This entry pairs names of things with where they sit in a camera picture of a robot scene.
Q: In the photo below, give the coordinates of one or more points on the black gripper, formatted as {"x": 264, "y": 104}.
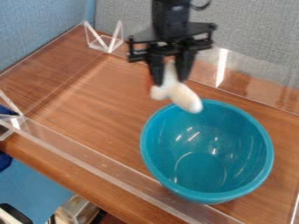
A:
{"x": 145, "y": 43}

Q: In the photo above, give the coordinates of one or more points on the white and orange toy mushroom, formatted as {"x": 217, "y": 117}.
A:
{"x": 176, "y": 91}

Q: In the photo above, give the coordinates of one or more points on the blue plastic bowl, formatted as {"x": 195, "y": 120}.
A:
{"x": 209, "y": 157}

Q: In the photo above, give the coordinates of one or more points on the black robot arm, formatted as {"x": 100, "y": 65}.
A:
{"x": 171, "y": 17}

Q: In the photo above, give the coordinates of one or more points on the clear acrylic front barrier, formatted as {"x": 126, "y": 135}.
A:
{"x": 126, "y": 193}

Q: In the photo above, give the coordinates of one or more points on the blue object at left edge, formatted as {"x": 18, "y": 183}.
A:
{"x": 5, "y": 159}

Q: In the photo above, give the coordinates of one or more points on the grey metal box below table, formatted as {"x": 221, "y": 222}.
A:
{"x": 74, "y": 211}

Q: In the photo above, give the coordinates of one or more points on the black and white device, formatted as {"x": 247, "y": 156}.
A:
{"x": 12, "y": 216}

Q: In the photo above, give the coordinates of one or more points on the clear acrylic corner bracket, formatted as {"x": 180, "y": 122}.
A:
{"x": 102, "y": 42}

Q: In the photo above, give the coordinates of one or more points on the clear acrylic left bracket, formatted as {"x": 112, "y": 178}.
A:
{"x": 10, "y": 117}

